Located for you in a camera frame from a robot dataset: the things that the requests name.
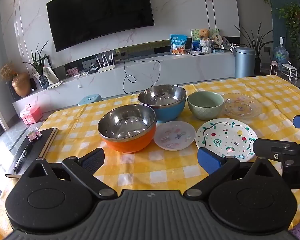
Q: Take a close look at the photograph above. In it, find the light blue stool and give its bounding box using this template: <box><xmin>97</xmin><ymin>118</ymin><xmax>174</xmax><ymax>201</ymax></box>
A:
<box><xmin>78</xmin><ymin>93</ymin><xmax>102</xmax><ymax>106</ymax></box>

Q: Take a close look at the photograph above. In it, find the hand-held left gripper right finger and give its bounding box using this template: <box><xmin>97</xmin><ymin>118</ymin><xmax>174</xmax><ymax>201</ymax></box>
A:
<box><xmin>184</xmin><ymin>147</ymin><xmax>280</xmax><ymax>200</ymax></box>

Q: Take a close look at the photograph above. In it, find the small pink plate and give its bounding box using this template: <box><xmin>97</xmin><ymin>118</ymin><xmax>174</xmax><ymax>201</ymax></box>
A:
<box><xmin>154</xmin><ymin>120</ymin><xmax>196</xmax><ymax>151</ymax></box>

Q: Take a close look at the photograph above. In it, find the orange steel bowl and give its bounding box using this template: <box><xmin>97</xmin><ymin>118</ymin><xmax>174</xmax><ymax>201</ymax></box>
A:
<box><xmin>98</xmin><ymin>104</ymin><xmax>157</xmax><ymax>154</ymax></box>

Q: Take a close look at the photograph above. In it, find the white wrapped basket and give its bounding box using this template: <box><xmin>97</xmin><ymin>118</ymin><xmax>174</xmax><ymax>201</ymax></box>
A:
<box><xmin>199</xmin><ymin>39</ymin><xmax>213</xmax><ymax>54</ymax></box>

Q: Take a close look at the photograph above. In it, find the blue steel bowl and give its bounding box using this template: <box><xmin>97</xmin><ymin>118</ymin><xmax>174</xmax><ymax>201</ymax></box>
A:
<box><xmin>138</xmin><ymin>85</ymin><xmax>187</xmax><ymax>124</ymax></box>

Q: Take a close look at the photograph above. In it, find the green plant in blue vase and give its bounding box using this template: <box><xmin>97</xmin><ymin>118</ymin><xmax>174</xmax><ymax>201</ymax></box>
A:
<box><xmin>23</xmin><ymin>41</ymin><xmax>51</xmax><ymax>90</ymax></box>

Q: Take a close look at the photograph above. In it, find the blue water jug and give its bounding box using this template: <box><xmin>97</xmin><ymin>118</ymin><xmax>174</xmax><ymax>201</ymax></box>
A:
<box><xmin>273</xmin><ymin>37</ymin><xmax>290</xmax><ymax>67</ymax></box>

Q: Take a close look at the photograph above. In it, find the yellow checked tablecloth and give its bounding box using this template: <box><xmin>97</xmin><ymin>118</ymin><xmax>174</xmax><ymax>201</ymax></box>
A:
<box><xmin>0</xmin><ymin>76</ymin><xmax>300</xmax><ymax>240</ymax></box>

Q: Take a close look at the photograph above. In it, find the blue snack bag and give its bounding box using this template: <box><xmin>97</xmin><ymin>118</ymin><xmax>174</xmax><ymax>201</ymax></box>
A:
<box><xmin>170</xmin><ymin>34</ymin><xmax>188</xmax><ymax>55</ymax></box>

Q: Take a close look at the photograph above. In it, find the golden vase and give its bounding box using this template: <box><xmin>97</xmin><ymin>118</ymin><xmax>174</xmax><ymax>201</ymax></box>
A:
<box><xmin>12</xmin><ymin>72</ymin><xmax>32</xmax><ymax>98</ymax></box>

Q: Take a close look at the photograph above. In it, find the grey round trash can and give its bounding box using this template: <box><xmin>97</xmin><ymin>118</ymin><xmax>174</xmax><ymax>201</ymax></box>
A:
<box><xmin>233</xmin><ymin>46</ymin><xmax>256</xmax><ymax>79</ymax></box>

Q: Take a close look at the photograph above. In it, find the green painted picture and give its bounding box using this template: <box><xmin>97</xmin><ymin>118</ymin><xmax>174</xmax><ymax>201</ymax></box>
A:
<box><xmin>190</xmin><ymin>28</ymin><xmax>220</xmax><ymax>51</ymax></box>

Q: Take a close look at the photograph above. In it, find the round paper fan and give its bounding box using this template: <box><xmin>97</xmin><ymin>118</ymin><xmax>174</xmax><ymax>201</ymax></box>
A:
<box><xmin>212</xmin><ymin>31</ymin><xmax>223</xmax><ymax>48</ymax></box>

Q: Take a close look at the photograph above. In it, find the pink box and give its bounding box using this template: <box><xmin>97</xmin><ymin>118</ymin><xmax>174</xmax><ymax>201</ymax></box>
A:
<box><xmin>19</xmin><ymin>105</ymin><xmax>43</xmax><ymax>125</ymax></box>

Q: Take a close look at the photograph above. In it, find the green ceramic bowl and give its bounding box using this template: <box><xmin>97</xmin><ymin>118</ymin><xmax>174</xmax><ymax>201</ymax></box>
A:
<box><xmin>187</xmin><ymin>91</ymin><xmax>225</xmax><ymax>121</ymax></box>

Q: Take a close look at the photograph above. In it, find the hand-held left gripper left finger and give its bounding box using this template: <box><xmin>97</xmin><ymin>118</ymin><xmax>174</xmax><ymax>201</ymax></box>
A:
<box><xmin>20</xmin><ymin>147</ymin><xmax>117</xmax><ymax>201</ymax></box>

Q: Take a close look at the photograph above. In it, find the black cable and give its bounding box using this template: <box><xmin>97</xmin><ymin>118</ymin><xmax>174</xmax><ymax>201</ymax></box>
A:
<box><xmin>122</xmin><ymin>53</ymin><xmax>162</xmax><ymax>95</ymax></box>

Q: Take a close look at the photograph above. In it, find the black wall television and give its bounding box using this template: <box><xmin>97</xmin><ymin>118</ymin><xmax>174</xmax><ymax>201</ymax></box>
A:
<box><xmin>46</xmin><ymin>0</ymin><xmax>155</xmax><ymax>53</ymax></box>

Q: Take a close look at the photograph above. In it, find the potted snake plant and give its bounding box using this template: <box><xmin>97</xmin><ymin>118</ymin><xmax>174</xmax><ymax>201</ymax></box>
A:
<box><xmin>235</xmin><ymin>22</ymin><xmax>274</xmax><ymax>68</ymax></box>

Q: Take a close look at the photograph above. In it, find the dried flower bunch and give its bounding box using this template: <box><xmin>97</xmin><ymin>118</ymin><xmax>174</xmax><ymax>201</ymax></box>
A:
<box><xmin>0</xmin><ymin>62</ymin><xmax>18</xmax><ymax>81</ymax></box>

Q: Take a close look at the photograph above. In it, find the wooden chopsticks pair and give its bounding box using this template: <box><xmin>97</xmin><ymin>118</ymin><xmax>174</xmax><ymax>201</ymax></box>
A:
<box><xmin>38</xmin><ymin>128</ymin><xmax>59</xmax><ymax>159</ymax></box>

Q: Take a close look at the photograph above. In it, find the large white fruit-painted plate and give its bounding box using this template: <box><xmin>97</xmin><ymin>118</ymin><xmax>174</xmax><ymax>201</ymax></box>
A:
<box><xmin>195</xmin><ymin>118</ymin><xmax>258</xmax><ymax>162</ymax></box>

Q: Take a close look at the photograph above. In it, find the brown teddy bear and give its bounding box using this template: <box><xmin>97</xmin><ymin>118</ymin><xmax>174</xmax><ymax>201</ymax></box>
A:
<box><xmin>198</xmin><ymin>28</ymin><xmax>211</xmax><ymax>41</ymax></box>

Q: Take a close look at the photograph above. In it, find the white paper sheet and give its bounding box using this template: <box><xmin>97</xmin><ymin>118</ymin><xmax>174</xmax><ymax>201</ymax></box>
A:
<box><xmin>45</xmin><ymin>67</ymin><xmax>63</xmax><ymax>90</ymax></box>

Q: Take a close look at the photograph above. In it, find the white router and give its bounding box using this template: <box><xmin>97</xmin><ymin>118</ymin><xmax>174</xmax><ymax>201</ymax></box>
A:
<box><xmin>96</xmin><ymin>52</ymin><xmax>117</xmax><ymax>74</ymax></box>

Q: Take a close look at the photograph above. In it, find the clear glass plate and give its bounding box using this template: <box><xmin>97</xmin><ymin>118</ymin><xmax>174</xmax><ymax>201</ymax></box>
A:
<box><xmin>223</xmin><ymin>93</ymin><xmax>263</xmax><ymax>118</ymax></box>

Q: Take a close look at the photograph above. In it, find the hanging vine plant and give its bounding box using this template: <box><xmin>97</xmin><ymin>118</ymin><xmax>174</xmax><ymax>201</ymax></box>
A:
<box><xmin>239</xmin><ymin>0</ymin><xmax>300</xmax><ymax>64</ymax></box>

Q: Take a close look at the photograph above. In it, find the white marble media console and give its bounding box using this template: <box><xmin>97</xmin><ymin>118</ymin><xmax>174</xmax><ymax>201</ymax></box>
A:
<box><xmin>12</xmin><ymin>51</ymin><xmax>237</xmax><ymax>110</ymax></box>

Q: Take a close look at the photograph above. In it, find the white round side stand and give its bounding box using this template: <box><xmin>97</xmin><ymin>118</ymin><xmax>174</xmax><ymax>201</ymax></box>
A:
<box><xmin>281</xmin><ymin>63</ymin><xmax>299</xmax><ymax>82</ymax></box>

